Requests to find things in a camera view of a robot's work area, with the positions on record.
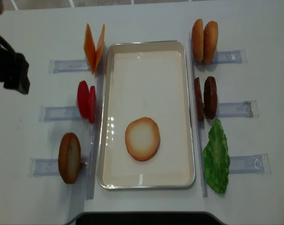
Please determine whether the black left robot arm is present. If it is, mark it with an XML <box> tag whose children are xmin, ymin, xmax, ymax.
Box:
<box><xmin>0</xmin><ymin>35</ymin><xmax>30</xmax><ymax>95</ymax></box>

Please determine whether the red tomato slice right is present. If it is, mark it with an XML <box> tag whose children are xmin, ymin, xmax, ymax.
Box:
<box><xmin>88</xmin><ymin>86</ymin><xmax>96</xmax><ymax>124</ymax></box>

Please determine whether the red tomato slice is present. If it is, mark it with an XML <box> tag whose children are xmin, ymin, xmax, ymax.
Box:
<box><xmin>77</xmin><ymin>81</ymin><xmax>90</xmax><ymax>119</ymax></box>
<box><xmin>88</xmin><ymin>86</ymin><xmax>96</xmax><ymax>124</ymax></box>

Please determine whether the brown meat patty inner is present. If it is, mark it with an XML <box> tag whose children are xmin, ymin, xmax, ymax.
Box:
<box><xmin>194</xmin><ymin>77</ymin><xmax>204</xmax><ymax>121</ymax></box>

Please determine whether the brown meat patty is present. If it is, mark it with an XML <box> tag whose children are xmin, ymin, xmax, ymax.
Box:
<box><xmin>204</xmin><ymin>76</ymin><xmax>217</xmax><ymax>120</ymax></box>
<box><xmin>194</xmin><ymin>77</ymin><xmax>204</xmax><ymax>121</ymax></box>

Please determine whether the red tomato slice left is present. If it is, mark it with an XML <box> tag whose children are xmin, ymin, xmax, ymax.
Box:
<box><xmin>77</xmin><ymin>81</ymin><xmax>90</xmax><ymax>119</ymax></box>

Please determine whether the brown meat patty outer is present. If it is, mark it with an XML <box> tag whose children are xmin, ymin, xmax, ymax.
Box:
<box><xmin>204</xmin><ymin>76</ymin><xmax>217</xmax><ymax>120</ymax></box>

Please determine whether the orange cheese slice right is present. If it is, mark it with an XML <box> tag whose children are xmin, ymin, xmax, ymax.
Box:
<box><xmin>95</xmin><ymin>24</ymin><xmax>105</xmax><ymax>70</ymax></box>

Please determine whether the orange cheese slice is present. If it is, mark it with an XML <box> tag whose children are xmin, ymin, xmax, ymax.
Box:
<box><xmin>83</xmin><ymin>24</ymin><xmax>96</xmax><ymax>74</ymax></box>
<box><xmin>95</xmin><ymin>24</ymin><xmax>105</xmax><ymax>70</ymax></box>

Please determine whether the orange cheese slice left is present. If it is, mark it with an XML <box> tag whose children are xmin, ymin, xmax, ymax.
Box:
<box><xmin>83</xmin><ymin>24</ymin><xmax>96</xmax><ymax>74</ymax></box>

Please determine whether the green lettuce leaf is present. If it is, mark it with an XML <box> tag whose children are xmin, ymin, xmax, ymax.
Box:
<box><xmin>202</xmin><ymin>119</ymin><xmax>230</xmax><ymax>194</ymax></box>

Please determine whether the clear tomato pusher track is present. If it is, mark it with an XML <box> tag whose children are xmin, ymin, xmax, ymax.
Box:
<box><xmin>38</xmin><ymin>106</ymin><xmax>82</xmax><ymax>122</ymax></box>

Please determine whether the clear cheese pusher track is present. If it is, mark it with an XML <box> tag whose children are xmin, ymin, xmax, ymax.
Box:
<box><xmin>48</xmin><ymin>60</ymin><xmax>90</xmax><ymax>74</ymax></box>

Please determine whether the clear lettuce pusher track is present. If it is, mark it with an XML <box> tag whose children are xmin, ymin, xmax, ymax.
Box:
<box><xmin>229</xmin><ymin>154</ymin><xmax>270</xmax><ymax>174</ymax></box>

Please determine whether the bun bottom slice on tray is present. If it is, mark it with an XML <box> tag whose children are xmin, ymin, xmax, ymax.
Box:
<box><xmin>125</xmin><ymin>117</ymin><xmax>160</xmax><ymax>161</ymax></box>

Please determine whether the white metal tray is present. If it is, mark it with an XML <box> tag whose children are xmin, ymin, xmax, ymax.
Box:
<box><xmin>97</xmin><ymin>40</ymin><xmax>195</xmax><ymax>189</ymax></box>

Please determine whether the bun slice in left track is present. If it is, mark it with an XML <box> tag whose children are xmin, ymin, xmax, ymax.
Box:
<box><xmin>58</xmin><ymin>133</ymin><xmax>81</xmax><ymax>184</ymax></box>

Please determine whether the bun top inner slice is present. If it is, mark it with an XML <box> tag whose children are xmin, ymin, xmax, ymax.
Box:
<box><xmin>191</xmin><ymin>19</ymin><xmax>204</xmax><ymax>63</ymax></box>

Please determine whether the bun top outer slice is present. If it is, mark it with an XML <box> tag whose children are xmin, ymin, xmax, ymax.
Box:
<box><xmin>203</xmin><ymin>21</ymin><xmax>218</xmax><ymax>65</ymax></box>

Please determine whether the clear patty pusher track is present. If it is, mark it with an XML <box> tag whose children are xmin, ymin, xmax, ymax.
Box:
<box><xmin>216</xmin><ymin>100</ymin><xmax>259</xmax><ymax>118</ymax></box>

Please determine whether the clear bun pusher track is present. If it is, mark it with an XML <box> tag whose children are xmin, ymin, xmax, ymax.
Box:
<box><xmin>29</xmin><ymin>157</ymin><xmax>89</xmax><ymax>177</ymax></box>
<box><xmin>212</xmin><ymin>49</ymin><xmax>247</xmax><ymax>64</ymax></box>

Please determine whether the clear left bun pusher track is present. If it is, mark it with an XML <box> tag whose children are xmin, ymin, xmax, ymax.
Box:
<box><xmin>29</xmin><ymin>157</ymin><xmax>89</xmax><ymax>177</ymax></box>

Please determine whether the black monitor edge bottom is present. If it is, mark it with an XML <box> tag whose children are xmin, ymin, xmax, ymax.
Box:
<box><xmin>76</xmin><ymin>212</ymin><xmax>221</xmax><ymax>225</ymax></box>

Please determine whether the clear left stop rail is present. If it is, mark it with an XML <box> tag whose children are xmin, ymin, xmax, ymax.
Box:
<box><xmin>86</xmin><ymin>75</ymin><xmax>104</xmax><ymax>200</ymax></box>

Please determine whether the clear stop rail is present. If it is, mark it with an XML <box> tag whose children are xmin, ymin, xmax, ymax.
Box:
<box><xmin>188</xmin><ymin>31</ymin><xmax>208</xmax><ymax>198</ymax></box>
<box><xmin>86</xmin><ymin>75</ymin><xmax>104</xmax><ymax>200</ymax></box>

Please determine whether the clear right stop rail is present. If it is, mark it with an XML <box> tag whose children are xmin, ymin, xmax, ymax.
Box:
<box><xmin>188</xmin><ymin>31</ymin><xmax>208</xmax><ymax>198</ymax></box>

